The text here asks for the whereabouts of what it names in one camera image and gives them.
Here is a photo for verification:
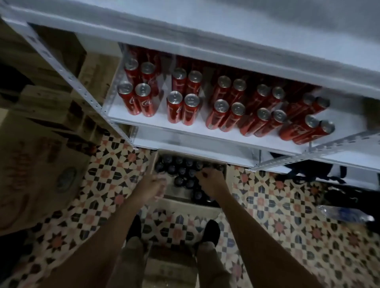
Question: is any group of dark soda cans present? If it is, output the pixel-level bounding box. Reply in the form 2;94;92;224
154;154;226;206

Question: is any large printed cardboard box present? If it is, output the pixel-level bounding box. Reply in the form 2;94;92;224
0;114;91;235

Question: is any person's right hand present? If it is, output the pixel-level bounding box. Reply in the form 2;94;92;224
194;168;230;203

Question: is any person's leg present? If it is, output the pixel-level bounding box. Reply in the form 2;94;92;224
194;242;233;288
114;237;149;288

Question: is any black right shoe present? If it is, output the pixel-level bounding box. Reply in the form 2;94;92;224
199;220;221;247

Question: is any small brown cardboard box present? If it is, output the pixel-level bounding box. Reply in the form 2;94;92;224
145;246;199;288

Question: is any black shoe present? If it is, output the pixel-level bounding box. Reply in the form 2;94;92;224
199;220;221;247
126;214;143;242

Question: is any stack of brown cardboard boxes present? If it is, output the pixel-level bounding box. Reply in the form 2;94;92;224
0;18;121;149

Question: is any person's left hand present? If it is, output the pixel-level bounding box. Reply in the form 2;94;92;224
136;173;167;205

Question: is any black bag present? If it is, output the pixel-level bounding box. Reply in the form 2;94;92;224
271;152;380;215

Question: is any white metal shelf unit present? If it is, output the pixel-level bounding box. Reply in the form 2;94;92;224
0;0;380;190

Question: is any black left shoe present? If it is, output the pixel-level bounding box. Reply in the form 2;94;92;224
126;214;143;242

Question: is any person's right leg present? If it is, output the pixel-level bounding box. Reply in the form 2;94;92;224
194;242;233;288

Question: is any person's left leg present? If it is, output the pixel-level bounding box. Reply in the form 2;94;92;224
114;237;149;288

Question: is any open cardboard box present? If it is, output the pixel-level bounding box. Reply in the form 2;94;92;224
146;149;230;221

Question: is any clear plastic water bottle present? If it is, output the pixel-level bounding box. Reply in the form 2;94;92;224
315;205;375;224

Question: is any person's right forearm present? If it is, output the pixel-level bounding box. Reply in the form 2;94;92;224
214;193;325;288

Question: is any person's left forearm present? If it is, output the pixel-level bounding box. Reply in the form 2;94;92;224
42;190;150;288

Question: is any row of red soda cans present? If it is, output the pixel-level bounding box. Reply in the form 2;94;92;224
117;45;336;146

